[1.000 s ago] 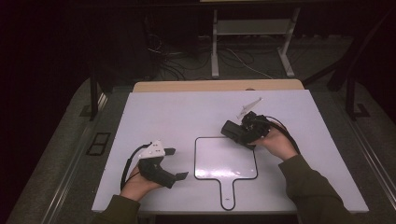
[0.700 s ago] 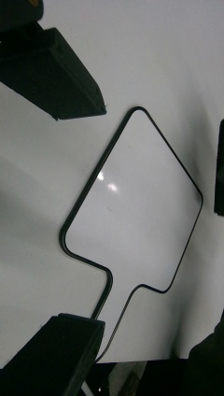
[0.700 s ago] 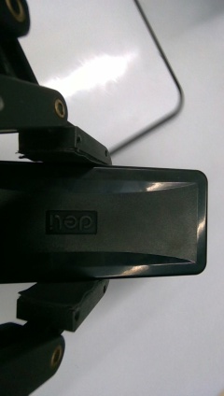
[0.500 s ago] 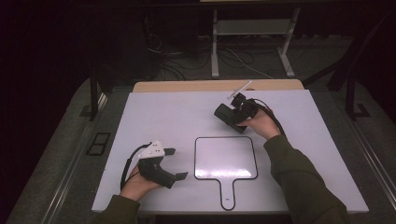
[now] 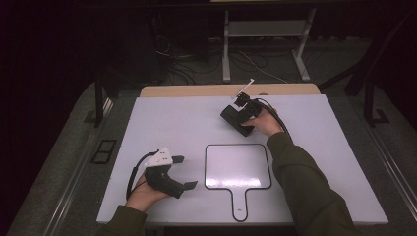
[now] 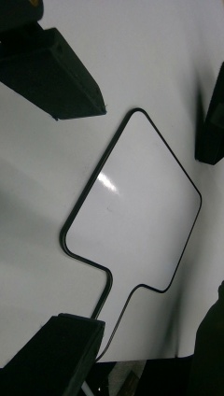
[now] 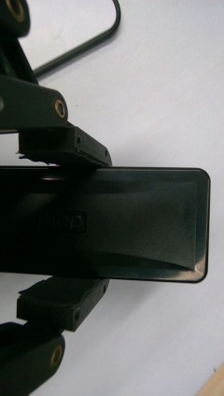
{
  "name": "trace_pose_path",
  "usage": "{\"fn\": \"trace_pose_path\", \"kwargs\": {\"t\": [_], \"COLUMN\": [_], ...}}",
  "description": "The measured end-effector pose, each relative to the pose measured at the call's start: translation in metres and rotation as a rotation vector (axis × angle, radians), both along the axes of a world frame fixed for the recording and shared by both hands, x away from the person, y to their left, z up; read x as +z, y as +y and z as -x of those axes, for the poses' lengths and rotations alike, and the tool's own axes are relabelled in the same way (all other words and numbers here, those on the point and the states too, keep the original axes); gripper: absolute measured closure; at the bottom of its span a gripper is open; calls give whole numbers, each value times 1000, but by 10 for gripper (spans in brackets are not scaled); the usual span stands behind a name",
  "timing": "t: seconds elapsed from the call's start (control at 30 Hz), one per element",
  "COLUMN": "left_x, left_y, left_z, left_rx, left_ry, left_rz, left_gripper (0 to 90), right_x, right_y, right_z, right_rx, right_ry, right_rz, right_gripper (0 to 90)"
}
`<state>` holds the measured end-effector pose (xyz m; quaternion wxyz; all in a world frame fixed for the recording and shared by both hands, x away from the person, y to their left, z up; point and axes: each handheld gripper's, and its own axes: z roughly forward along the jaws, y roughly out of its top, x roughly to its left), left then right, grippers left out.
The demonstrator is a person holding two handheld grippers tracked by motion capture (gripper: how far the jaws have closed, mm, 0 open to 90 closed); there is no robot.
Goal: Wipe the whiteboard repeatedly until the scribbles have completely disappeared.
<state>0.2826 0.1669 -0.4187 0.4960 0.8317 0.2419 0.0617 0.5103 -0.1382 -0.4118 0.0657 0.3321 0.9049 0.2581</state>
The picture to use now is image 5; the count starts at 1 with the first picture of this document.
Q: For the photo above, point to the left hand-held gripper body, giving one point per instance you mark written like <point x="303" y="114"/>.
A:
<point x="160" y="177"/>

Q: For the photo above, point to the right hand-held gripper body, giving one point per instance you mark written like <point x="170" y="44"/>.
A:
<point x="252" y="109"/>

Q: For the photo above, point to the black whiteboard eraser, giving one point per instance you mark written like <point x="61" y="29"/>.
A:
<point x="231" y="116"/>

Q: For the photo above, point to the person's right hand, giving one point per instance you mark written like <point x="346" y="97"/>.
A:
<point x="265" y="124"/>

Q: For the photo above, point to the person's left hand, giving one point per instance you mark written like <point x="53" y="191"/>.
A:
<point x="143" y="196"/>

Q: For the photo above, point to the large white board sheet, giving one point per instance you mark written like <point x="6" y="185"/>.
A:
<point x="183" y="121"/>

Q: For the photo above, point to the wooden table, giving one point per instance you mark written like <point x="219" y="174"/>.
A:
<point x="196" y="90"/>

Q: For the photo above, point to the white metal stand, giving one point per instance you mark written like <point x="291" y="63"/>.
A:
<point x="262" y="29"/>

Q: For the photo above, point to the black metal stand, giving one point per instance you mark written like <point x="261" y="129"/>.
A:
<point x="98" y="98"/>
<point x="369" y="98"/>

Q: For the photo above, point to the black floor outlet frame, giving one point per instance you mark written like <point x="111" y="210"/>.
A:
<point x="103" y="151"/>

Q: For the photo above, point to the metal floor rail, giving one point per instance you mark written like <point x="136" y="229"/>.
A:
<point x="395" y="164"/>
<point x="75" y="180"/>

